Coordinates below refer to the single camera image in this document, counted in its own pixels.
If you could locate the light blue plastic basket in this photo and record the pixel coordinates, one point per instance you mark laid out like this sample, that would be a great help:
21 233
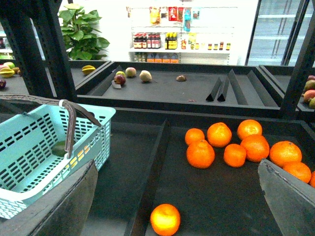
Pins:
28 169

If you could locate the black shelf post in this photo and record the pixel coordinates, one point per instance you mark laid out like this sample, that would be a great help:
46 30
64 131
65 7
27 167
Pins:
35 36

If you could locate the black tray divider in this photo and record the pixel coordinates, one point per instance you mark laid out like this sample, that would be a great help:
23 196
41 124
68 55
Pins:
138 223

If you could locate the green potted plant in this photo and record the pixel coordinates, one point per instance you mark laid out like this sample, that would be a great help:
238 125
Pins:
80 33

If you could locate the green avocado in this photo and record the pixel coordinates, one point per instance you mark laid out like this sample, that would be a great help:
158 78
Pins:
58 149

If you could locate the orange tangerine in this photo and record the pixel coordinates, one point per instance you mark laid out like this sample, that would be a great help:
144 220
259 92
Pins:
234 155
200 154
165 220
256 146
219 135
298 170
283 152
249 127
193 135

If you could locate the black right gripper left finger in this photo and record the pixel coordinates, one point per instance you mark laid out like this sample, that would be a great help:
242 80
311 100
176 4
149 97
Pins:
60 212

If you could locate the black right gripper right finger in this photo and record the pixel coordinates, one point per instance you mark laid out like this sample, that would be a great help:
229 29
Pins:
291 201

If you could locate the white grocery shelf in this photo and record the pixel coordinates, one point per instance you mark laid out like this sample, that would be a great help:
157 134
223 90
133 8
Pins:
182 34

